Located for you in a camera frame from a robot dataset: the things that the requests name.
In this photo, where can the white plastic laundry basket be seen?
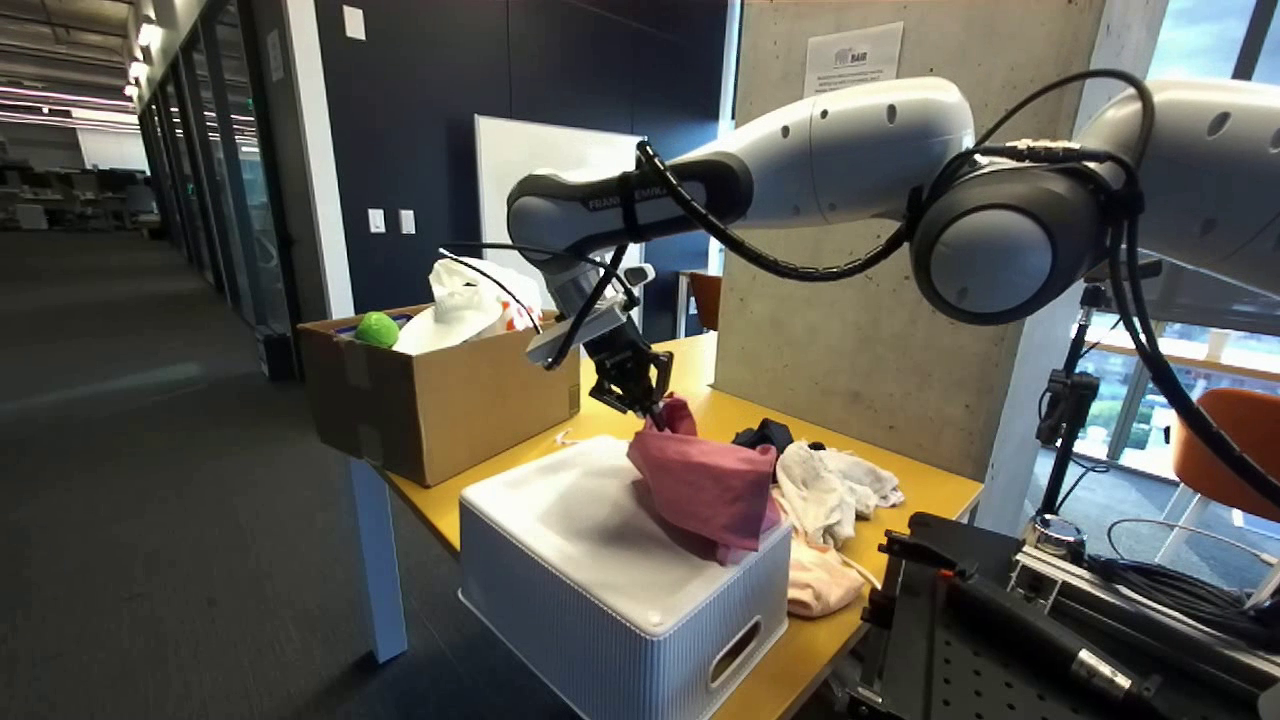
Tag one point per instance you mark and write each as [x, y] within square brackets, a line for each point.
[573, 585]

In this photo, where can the black metal rod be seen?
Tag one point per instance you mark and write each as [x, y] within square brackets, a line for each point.
[1015, 626]

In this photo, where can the pink shirt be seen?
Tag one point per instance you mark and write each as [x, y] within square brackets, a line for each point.
[705, 494]

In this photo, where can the green ball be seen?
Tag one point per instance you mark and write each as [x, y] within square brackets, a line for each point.
[377, 329]

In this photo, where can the white wall switch plate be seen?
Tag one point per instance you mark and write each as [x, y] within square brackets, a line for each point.
[405, 220]
[377, 220]

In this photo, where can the orange chair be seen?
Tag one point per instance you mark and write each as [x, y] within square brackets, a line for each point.
[1241, 443]

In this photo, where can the white plastic bag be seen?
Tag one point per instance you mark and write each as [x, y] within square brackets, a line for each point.
[462, 312]

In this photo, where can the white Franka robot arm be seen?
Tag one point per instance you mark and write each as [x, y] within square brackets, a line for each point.
[853, 140]

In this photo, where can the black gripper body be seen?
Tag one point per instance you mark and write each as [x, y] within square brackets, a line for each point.
[617, 346]

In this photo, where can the brown cardboard box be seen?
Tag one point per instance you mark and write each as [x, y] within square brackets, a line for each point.
[454, 400]

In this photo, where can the peach garment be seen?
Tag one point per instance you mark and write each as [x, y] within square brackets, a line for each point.
[826, 585]

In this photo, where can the navy dark garment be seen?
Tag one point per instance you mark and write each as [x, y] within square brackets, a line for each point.
[761, 434]

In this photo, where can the white table leg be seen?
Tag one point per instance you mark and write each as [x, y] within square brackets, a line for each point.
[383, 574]

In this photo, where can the black camera tripod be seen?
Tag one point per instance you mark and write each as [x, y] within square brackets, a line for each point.
[1066, 400]

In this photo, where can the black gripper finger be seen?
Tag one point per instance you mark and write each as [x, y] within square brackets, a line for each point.
[654, 383]
[620, 393]

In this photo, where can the white paper wall poster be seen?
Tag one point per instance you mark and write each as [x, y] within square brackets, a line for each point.
[853, 56]

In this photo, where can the white knit garment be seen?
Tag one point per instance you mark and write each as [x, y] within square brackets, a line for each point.
[822, 487]

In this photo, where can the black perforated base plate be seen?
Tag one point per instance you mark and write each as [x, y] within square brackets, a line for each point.
[960, 653]

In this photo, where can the white high wall plate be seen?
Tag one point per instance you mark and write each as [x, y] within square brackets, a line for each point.
[354, 23]

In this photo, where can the white whiteboard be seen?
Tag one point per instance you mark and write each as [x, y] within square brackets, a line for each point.
[532, 144]

